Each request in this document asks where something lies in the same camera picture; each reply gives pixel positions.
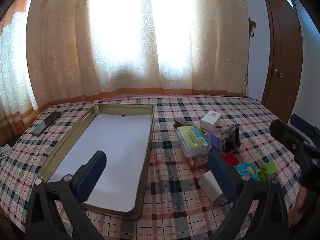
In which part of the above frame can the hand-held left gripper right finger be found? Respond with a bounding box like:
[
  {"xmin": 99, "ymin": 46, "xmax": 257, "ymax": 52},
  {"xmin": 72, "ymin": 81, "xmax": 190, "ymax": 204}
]
[{"xmin": 208, "ymin": 152, "xmax": 290, "ymax": 240}]

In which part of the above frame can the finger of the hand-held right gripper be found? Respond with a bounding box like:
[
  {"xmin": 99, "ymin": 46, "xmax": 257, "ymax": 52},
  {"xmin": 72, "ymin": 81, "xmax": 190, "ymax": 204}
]
[
  {"xmin": 290, "ymin": 114, "xmax": 320, "ymax": 138},
  {"xmin": 269, "ymin": 119, "xmax": 320, "ymax": 192}
]

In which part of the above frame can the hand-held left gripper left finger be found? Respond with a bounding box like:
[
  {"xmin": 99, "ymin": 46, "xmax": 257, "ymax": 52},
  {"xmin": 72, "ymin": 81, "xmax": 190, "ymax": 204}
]
[{"xmin": 24, "ymin": 151, "xmax": 107, "ymax": 240}]

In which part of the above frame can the white power adapter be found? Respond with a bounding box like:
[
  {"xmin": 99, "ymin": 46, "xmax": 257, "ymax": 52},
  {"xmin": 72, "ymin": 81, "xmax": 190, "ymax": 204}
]
[{"xmin": 199, "ymin": 171, "xmax": 224, "ymax": 203}]

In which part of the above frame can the red building block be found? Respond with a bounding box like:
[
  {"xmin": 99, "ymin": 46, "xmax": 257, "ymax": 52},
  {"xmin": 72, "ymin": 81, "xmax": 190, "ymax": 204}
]
[{"xmin": 221, "ymin": 152, "xmax": 239, "ymax": 167}]

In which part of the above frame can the blue building block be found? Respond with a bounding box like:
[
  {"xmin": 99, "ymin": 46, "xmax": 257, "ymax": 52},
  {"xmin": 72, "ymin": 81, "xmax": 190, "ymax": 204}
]
[{"xmin": 234, "ymin": 162, "xmax": 259, "ymax": 180}]

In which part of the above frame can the copper framed box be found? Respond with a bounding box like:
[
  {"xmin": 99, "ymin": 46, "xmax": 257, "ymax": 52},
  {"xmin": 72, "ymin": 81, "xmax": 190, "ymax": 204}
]
[{"xmin": 187, "ymin": 154, "xmax": 210, "ymax": 172}]

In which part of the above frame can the purple box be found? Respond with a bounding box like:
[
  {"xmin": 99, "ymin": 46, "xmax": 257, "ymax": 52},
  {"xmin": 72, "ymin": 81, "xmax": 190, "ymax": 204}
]
[{"xmin": 205, "ymin": 133, "xmax": 222, "ymax": 152}]

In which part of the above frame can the black hair claw clip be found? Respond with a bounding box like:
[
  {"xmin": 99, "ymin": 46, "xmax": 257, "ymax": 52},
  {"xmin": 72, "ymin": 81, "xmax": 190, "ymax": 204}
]
[{"xmin": 220, "ymin": 124, "xmax": 242, "ymax": 153}]

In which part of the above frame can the green building block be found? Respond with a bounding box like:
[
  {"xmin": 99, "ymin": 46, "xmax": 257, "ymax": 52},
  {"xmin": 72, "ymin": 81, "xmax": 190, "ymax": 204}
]
[{"xmin": 257, "ymin": 161, "xmax": 279, "ymax": 180}]

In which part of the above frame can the clear plastic case green label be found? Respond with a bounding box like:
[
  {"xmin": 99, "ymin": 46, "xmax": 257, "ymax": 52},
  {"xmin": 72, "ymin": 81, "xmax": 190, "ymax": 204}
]
[{"xmin": 176, "ymin": 126, "xmax": 212, "ymax": 158}]

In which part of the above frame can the white cardboard box red label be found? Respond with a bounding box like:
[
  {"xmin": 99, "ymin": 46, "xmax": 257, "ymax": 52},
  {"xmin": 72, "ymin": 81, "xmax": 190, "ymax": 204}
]
[{"xmin": 199, "ymin": 110, "xmax": 222, "ymax": 132}]

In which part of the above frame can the gold metal tin tray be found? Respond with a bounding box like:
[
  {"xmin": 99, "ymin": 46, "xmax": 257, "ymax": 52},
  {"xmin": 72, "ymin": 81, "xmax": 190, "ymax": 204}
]
[{"xmin": 38, "ymin": 104, "xmax": 155, "ymax": 221}]

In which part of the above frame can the brown wooden block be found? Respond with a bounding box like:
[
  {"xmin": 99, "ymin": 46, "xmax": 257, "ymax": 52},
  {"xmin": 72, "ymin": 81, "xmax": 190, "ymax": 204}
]
[{"xmin": 174, "ymin": 117, "xmax": 200, "ymax": 130}]

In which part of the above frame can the person's right hand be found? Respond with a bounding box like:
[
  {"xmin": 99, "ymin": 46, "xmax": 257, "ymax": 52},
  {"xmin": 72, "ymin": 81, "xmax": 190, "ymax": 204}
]
[{"xmin": 287, "ymin": 186, "xmax": 311, "ymax": 227}]

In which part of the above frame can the white paper sheet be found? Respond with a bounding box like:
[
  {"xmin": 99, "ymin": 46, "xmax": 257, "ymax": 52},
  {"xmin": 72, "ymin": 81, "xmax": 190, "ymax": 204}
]
[{"xmin": 47, "ymin": 114, "xmax": 152, "ymax": 212}]

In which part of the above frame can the plaid bedsheet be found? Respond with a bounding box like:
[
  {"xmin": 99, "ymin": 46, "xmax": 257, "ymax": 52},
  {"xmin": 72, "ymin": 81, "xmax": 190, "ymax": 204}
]
[{"xmin": 0, "ymin": 95, "xmax": 320, "ymax": 240}]

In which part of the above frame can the black smartphone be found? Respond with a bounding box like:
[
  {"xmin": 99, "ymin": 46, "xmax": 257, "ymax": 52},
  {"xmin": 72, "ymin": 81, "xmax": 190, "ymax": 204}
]
[{"xmin": 31, "ymin": 112, "xmax": 62, "ymax": 137}]

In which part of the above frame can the brown wooden door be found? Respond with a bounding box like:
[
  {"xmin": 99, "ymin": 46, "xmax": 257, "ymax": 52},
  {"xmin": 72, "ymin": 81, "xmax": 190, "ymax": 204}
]
[{"xmin": 259, "ymin": 0, "xmax": 303, "ymax": 117}]

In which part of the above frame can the white knitted cloth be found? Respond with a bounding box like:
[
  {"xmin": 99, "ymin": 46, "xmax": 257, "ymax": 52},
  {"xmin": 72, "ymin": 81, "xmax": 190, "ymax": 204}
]
[{"xmin": 0, "ymin": 145, "xmax": 12, "ymax": 167}]

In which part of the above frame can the beige patterned curtain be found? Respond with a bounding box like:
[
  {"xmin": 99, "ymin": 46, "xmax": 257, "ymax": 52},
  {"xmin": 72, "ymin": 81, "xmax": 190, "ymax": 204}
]
[{"xmin": 0, "ymin": 0, "xmax": 250, "ymax": 140}]

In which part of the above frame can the metal wall hook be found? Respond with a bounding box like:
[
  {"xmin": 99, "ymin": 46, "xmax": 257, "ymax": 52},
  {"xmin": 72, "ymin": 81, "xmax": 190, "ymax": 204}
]
[{"xmin": 248, "ymin": 17, "xmax": 257, "ymax": 37}]

